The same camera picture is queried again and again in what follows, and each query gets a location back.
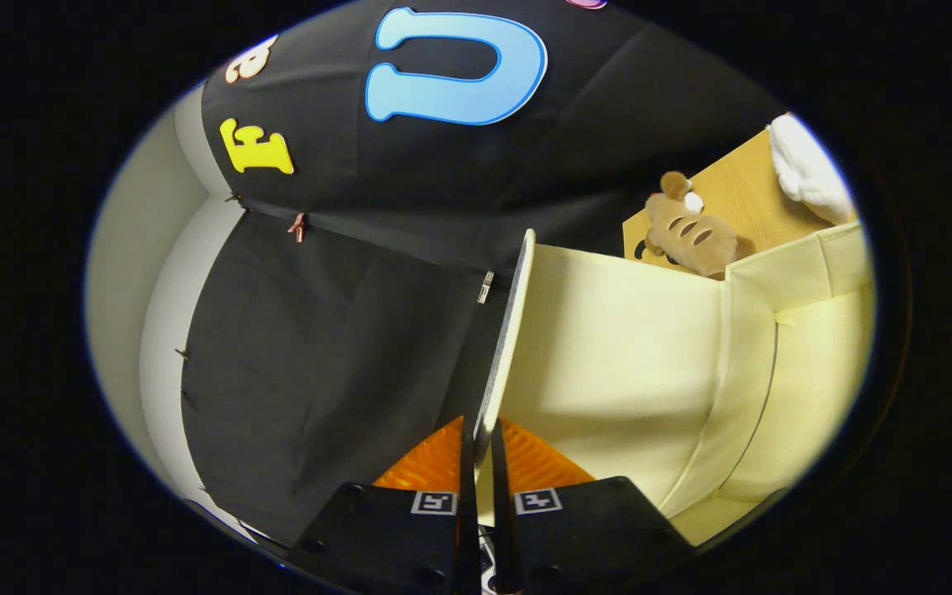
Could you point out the brown plush toy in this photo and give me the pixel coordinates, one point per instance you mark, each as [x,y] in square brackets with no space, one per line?
[695,235]

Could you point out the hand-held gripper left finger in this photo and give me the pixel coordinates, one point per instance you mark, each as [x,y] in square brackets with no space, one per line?
[393,537]

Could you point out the pink clip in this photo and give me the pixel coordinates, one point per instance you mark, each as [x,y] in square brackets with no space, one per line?
[297,227]

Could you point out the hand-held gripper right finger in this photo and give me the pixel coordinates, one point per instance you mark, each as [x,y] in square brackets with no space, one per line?
[592,529]

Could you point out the white clip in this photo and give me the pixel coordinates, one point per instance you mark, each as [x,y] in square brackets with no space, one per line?
[485,287]

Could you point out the fabric storage box with lid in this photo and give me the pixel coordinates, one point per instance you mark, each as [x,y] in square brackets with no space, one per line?
[625,355]

